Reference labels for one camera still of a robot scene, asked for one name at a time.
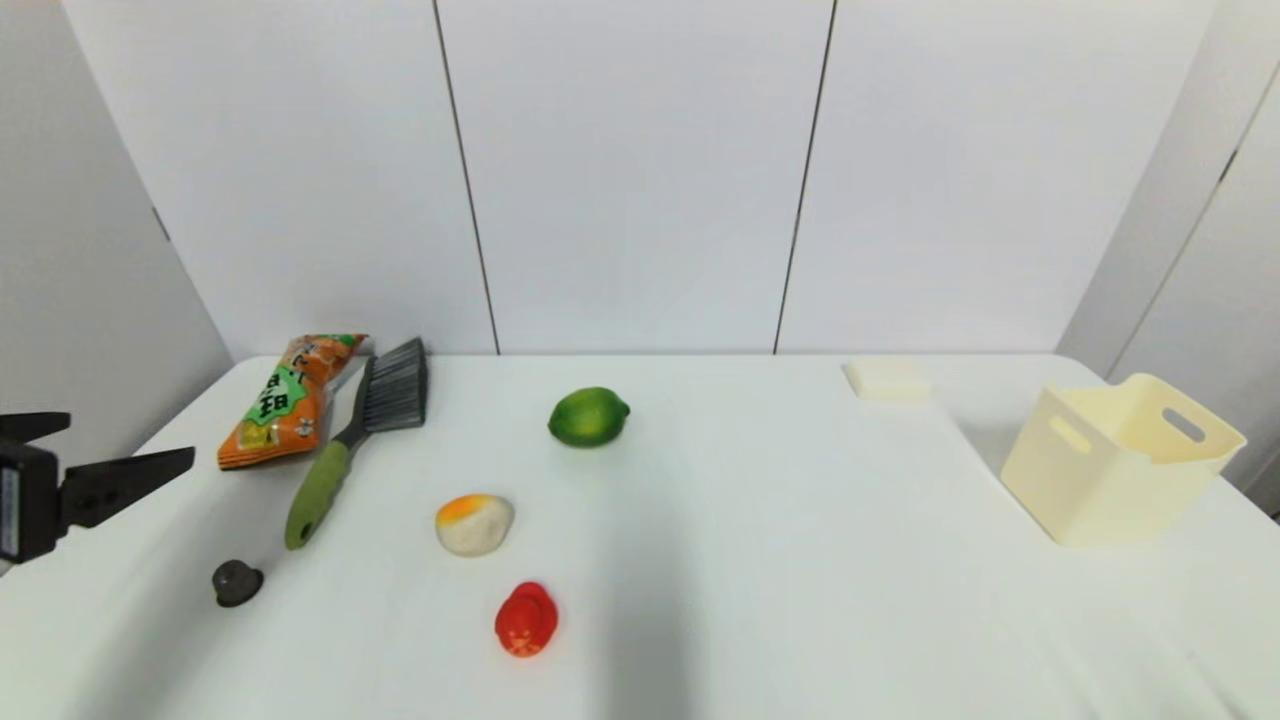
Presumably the orange cookie snack bag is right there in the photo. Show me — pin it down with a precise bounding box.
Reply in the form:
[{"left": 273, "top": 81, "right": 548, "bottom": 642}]
[{"left": 217, "top": 333, "right": 369, "bottom": 471}]

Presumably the dark grey coffee capsule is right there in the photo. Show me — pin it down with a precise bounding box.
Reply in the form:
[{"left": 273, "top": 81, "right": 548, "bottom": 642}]
[{"left": 211, "top": 559, "right": 265, "bottom": 608}]

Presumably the white and orange mango toy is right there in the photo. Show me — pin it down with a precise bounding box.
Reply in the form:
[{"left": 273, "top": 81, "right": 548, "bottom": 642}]
[{"left": 435, "top": 493, "right": 516, "bottom": 558}]

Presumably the red rubber duck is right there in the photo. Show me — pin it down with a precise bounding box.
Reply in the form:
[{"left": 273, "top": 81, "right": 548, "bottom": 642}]
[{"left": 494, "top": 581, "right": 559, "bottom": 658}]

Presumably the green lime fruit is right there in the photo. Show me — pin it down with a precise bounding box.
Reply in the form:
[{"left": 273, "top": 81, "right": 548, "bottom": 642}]
[{"left": 547, "top": 387, "right": 632, "bottom": 449}]

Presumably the cream rectangular sponge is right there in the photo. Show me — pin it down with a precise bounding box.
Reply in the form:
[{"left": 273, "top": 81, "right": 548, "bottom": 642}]
[{"left": 843, "top": 360, "right": 933, "bottom": 402}]

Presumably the grey brush with green handle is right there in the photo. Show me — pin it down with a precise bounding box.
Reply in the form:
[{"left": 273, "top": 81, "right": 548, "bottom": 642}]
[{"left": 284, "top": 338, "right": 430, "bottom": 552}]

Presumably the cream plastic basket with handles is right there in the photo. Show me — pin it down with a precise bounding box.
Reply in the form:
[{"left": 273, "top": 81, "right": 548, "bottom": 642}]
[{"left": 1000, "top": 373, "right": 1248, "bottom": 548}]

